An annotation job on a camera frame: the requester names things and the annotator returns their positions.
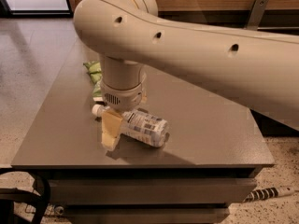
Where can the grey table with drawers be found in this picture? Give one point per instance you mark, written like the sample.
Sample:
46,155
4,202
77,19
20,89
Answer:
183,158

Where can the horizontal metal rail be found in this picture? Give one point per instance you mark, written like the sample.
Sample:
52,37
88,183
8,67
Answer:
296,28

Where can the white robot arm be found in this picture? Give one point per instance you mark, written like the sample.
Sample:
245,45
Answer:
258,70

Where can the blue plastic water bottle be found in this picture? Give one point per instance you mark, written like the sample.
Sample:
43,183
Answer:
139,125

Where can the right metal bracket post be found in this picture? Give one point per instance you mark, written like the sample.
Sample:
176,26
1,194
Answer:
256,14

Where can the black chair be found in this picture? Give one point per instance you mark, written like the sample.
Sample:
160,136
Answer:
9,196

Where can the green chip bag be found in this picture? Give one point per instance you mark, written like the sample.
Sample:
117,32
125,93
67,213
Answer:
95,73

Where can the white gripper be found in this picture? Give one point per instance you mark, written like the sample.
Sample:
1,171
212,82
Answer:
126,99

